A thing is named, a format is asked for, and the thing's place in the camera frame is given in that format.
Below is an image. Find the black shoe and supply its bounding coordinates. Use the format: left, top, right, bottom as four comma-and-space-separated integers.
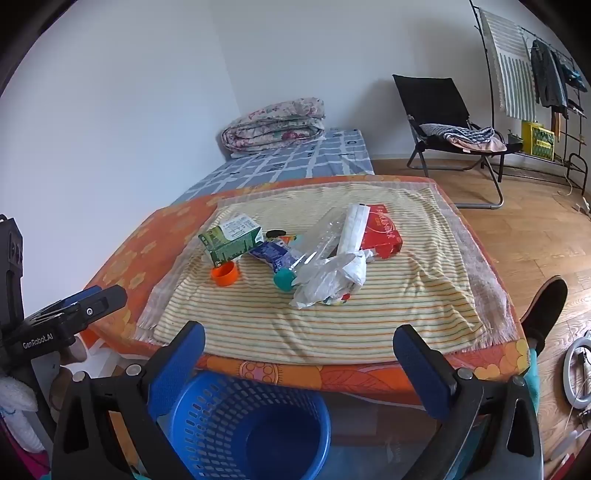
519, 275, 568, 356

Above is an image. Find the orange floral blanket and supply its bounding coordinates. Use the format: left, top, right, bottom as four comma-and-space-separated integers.
83, 175, 532, 407

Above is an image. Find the green drink carton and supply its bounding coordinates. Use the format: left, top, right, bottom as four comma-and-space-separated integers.
198, 213, 265, 267

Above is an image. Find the red cardboard box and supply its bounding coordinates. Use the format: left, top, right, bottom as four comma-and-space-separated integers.
359, 204, 403, 260

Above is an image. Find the orange bottle cap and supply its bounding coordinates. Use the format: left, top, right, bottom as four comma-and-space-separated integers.
211, 261, 239, 288

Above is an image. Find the blue snack packet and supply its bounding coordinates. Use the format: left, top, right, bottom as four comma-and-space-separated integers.
249, 240, 302, 274

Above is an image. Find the pink cloth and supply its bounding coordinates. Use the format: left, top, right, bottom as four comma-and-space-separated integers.
450, 137, 509, 154

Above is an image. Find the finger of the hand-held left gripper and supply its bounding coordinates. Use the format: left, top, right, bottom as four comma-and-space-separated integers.
58, 285, 103, 308
25, 285, 128, 337

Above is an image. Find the folded floral quilt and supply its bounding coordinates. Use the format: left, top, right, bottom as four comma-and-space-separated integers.
221, 97, 326, 153

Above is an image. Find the yellow striped towel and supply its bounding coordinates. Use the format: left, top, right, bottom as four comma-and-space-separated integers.
136, 182, 520, 365

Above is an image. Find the black folding chair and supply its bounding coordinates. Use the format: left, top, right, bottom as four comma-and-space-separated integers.
392, 74, 525, 210

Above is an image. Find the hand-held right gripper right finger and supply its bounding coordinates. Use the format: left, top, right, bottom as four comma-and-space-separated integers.
392, 324, 544, 480

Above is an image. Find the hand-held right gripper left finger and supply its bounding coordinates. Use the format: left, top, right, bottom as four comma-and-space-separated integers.
51, 320, 206, 480

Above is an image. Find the black metal drying rack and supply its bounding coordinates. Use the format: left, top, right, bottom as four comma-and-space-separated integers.
468, 0, 591, 195

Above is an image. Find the person's left forearm fluffy sleeve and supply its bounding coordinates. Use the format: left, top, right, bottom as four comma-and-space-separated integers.
0, 364, 40, 455

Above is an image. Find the hanging dark garment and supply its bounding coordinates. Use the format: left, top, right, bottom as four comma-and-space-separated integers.
530, 39, 570, 120

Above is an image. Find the person's leg in teal trousers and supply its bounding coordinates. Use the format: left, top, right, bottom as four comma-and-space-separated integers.
525, 346, 542, 407

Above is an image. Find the white ring light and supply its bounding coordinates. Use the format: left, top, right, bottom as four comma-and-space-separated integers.
562, 330, 591, 411

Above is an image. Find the blue checked bed sheet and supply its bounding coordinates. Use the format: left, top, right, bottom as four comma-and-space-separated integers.
171, 128, 375, 206

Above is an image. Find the white floor cable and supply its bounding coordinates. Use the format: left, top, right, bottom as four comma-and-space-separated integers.
554, 182, 591, 214

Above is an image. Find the clear bottle with teal cap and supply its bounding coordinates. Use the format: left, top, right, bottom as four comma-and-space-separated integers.
273, 208, 356, 292

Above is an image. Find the blue plastic mesh basket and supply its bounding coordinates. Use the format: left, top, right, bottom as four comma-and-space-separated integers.
159, 371, 332, 480

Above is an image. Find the white plastic bag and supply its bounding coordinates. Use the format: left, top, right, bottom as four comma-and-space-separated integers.
290, 249, 377, 310

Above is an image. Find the hanging green striped towel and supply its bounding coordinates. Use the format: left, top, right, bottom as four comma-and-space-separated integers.
479, 8, 539, 118

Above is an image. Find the hanging teal garment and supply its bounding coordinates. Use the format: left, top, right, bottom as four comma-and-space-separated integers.
554, 51, 585, 89

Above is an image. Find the dark checked cloth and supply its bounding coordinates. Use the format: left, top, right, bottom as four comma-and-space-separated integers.
418, 122, 498, 147

